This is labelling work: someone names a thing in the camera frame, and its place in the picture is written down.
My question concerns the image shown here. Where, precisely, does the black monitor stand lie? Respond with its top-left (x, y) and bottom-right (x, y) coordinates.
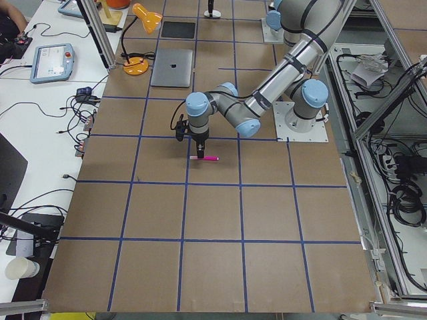
top-left (1, 212), bottom-right (65, 258)

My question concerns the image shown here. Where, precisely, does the white paper cup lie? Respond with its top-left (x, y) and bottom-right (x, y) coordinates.
top-left (5, 257), bottom-right (40, 280)

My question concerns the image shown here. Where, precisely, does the aluminium frame post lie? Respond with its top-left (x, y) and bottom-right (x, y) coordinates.
top-left (77, 0), bottom-right (116, 70)

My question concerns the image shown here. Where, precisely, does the white computer mouse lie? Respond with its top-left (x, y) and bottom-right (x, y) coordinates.
top-left (203, 9), bottom-right (222, 19)

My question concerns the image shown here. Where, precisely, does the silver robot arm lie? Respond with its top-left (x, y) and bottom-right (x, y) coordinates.
top-left (171, 1), bottom-right (346, 159)
top-left (261, 1), bottom-right (298, 45)

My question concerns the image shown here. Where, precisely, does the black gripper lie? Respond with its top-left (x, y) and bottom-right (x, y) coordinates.
top-left (189, 125), bottom-right (209, 158)

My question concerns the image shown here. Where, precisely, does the orange desk lamp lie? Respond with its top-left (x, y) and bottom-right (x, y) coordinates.
top-left (120, 3), bottom-right (163, 75)

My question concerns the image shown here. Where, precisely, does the black power adapter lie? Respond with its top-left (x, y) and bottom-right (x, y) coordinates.
top-left (103, 24), bottom-right (122, 33)

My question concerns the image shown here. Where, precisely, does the silver laptop notebook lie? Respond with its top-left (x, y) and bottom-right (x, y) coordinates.
top-left (151, 48), bottom-right (193, 88)

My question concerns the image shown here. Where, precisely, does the black mousepad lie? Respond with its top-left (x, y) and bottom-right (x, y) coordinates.
top-left (161, 21), bottom-right (195, 39)

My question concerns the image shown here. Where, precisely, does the orange cylinder container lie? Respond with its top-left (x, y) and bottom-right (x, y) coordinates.
top-left (106, 0), bottom-right (131, 9)

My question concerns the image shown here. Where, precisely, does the wooden stand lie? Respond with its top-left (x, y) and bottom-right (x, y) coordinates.
top-left (98, 0), bottom-right (123, 26)

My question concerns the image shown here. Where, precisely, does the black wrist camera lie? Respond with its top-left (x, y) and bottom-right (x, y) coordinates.
top-left (175, 114), bottom-right (191, 142)

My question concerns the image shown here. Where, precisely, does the pink highlighter pen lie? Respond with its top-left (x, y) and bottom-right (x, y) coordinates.
top-left (189, 155), bottom-right (220, 161)

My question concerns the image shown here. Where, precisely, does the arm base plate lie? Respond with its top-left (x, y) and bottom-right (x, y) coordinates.
top-left (272, 101), bottom-right (328, 143)
top-left (261, 18), bottom-right (284, 44)

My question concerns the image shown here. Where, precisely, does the blue teach pendant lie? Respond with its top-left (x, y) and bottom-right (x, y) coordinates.
top-left (57, 0), bottom-right (83, 19)
top-left (29, 43), bottom-right (75, 84)

